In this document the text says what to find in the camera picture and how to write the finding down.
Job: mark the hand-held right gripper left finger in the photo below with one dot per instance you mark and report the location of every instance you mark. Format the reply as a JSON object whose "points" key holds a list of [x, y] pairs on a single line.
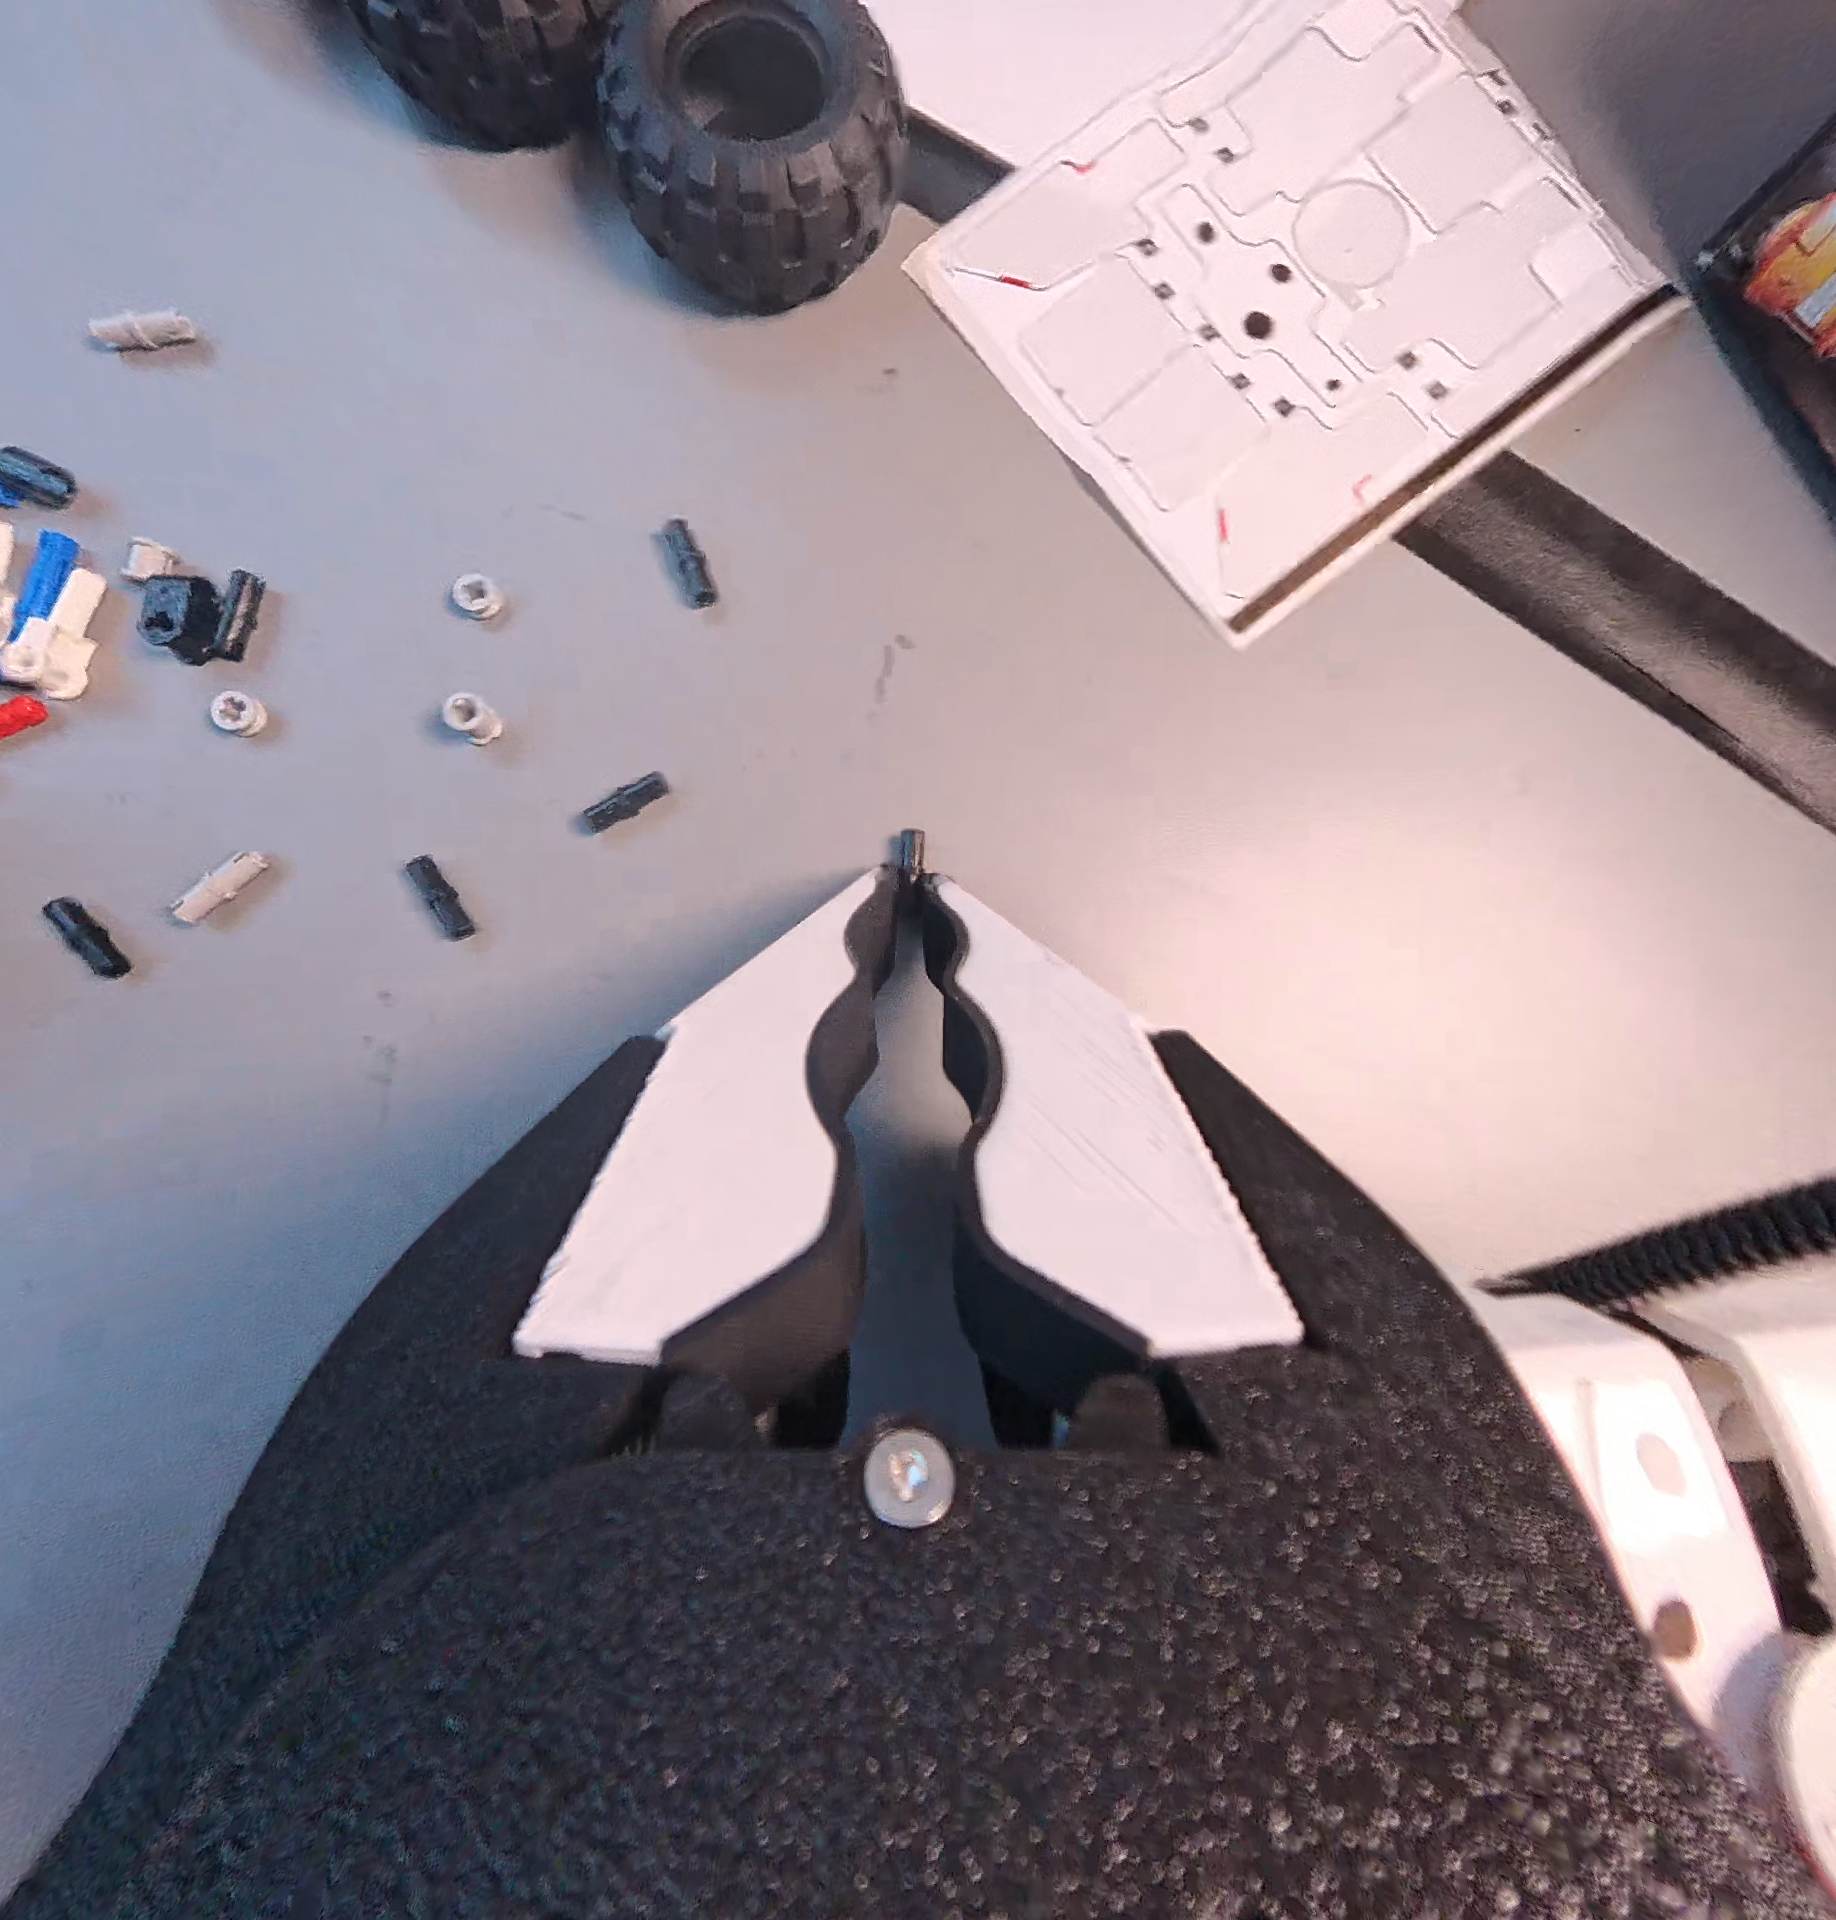
{"points": [[696, 1200]]}

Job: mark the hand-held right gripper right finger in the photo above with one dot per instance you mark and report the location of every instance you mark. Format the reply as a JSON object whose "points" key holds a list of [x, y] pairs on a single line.
{"points": [[1129, 1185]]}

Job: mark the small black lego connector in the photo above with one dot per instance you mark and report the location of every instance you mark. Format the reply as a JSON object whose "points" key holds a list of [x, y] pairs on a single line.
{"points": [[908, 860]]}

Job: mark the white lego vehicle model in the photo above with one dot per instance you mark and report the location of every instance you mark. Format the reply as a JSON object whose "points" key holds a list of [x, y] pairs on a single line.
{"points": [[1699, 1441]]}

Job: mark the black knobby lego tire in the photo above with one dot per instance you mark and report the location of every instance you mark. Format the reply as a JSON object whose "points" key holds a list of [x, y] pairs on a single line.
{"points": [[486, 61], [754, 151]]}

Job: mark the short black lego pin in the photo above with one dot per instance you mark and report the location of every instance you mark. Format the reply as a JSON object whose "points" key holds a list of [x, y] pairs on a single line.
{"points": [[441, 899]]}

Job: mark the small grey lego bush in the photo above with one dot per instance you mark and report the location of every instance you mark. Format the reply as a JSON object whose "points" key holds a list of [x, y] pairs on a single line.
{"points": [[239, 713], [479, 594], [472, 718]]}

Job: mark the small pale lego pin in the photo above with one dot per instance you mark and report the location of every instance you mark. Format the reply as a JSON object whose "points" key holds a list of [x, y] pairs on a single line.
{"points": [[219, 885], [143, 331]]}

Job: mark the small black lego piece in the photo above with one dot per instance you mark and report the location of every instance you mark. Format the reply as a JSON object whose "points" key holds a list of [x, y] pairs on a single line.
{"points": [[688, 564]]}

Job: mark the thin dark lego pin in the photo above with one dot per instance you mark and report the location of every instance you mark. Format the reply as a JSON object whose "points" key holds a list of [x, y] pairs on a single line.
{"points": [[84, 938]]}

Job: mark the cluster of small lego pieces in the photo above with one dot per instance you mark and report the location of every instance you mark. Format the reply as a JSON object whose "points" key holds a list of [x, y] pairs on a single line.
{"points": [[36, 600]]}

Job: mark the lego sticker sheet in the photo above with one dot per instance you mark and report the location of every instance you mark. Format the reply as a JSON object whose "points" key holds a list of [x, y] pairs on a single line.
{"points": [[1309, 300]]}

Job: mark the lego set box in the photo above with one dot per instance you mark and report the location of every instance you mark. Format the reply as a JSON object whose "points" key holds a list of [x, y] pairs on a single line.
{"points": [[1805, 300]]}

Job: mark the white paper sheet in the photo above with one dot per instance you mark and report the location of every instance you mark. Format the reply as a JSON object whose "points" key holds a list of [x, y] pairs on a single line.
{"points": [[1069, 61]]}

